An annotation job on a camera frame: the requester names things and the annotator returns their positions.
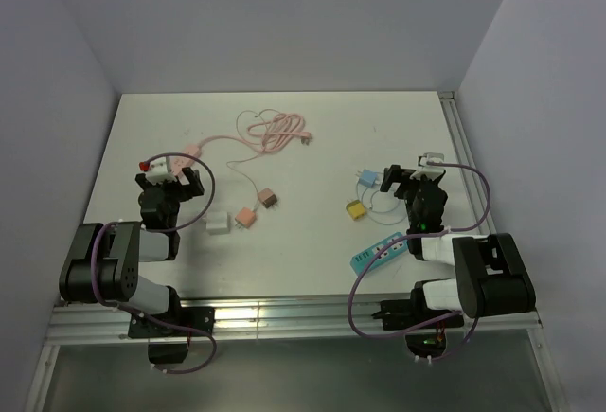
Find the brown pink charger plug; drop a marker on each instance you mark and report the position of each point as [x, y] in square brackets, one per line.
[267, 198]

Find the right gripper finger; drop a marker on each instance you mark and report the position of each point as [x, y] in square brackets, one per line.
[434, 183]
[391, 176]

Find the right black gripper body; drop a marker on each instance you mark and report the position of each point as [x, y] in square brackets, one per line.
[409, 189]

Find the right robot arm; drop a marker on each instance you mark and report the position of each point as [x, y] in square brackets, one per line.
[490, 277]

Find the white charger plug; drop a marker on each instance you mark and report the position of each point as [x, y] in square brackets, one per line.
[217, 223]

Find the aluminium side rail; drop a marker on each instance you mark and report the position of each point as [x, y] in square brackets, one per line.
[475, 189]

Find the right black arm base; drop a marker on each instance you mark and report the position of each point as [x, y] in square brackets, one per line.
[403, 313]

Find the yellow charger plug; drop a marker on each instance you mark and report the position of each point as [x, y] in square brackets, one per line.
[355, 209]

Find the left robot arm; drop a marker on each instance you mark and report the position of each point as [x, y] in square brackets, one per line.
[102, 264]

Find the aluminium front rail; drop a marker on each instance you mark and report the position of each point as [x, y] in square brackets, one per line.
[235, 319]

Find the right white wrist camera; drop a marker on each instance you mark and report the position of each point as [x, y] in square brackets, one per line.
[429, 166]

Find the salmon pink charger plug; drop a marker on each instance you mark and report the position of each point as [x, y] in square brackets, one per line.
[245, 217]

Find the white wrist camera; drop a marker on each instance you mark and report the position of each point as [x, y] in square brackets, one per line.
[158, 170]
[429, 166]

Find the light blue charger plug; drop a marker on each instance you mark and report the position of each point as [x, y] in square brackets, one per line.
[367, 178]

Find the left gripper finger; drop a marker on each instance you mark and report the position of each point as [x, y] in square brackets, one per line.
[193, 186]
[142, 181]

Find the pink power strip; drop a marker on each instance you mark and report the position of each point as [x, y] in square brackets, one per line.
[178, 162]

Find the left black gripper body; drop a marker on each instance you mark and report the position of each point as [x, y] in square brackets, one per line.
[175, 193]

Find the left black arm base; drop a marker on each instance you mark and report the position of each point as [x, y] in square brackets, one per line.
[170, 340]

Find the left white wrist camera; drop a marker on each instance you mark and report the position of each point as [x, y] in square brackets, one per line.
[158, 170]

